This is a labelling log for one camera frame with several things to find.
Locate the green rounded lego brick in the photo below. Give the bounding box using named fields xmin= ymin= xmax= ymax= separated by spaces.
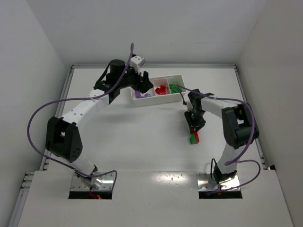
xmin=189 ymin=134 xmax=196 ymax=144

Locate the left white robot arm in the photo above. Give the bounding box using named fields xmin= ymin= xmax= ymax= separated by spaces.
xmin=45 ymin=55 xmax=153 ymax=178

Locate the green lego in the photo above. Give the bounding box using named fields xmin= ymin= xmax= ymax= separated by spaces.
xmin=169 ymin=84 xmax=181 ymax=92

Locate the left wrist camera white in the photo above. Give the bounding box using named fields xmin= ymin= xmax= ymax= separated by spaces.
xmin=129 ymin=55 xmax=145 ymax=73

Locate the green lego end brick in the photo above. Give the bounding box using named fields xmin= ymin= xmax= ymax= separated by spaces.
xmin=170 ymin=88 xmax=179 ymax=94

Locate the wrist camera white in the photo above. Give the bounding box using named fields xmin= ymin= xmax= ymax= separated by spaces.
xmin=129 ymin=55 xmax=145 ymax=73
xmin=186 ymin=101 xmax=193 ymax=111

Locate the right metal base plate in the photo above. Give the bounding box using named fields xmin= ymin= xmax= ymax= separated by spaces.
xmin=196 ymin=172 xmax=241 ymax=192

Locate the metal base plate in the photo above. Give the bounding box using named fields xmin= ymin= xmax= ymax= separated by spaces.
xmin=196 ymin=172 xmax=241 ymax=192
xmin=70 ymin=170 xmax=116 ymax=192

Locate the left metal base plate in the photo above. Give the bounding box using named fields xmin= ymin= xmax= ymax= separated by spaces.
xmin=70 ymin=170 xmax=116 ymax=192

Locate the red long lego brick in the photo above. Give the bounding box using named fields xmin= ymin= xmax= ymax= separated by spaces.
xmin=192 ymin=131 xmax=200 ymax=144

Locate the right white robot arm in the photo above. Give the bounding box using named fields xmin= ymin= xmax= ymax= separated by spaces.
xmin=184 ymin=89 xmax=259 ymax=183

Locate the white three-compartment tray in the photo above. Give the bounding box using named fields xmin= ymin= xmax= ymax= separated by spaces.
xmin=131 ymin=75 xmax=185 ymax=107

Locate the purple lego top brick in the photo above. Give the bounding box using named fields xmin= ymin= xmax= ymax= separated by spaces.
xmin=134 ymin=91 xmax=144 ymax=99

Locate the red lego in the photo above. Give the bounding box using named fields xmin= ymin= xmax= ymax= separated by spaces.
xmin=155 ymin=85 xmax=166 ymax=95

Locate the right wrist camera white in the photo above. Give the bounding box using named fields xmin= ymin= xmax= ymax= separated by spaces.
xmin=186 ymin=101 xmax=193 ymax=111

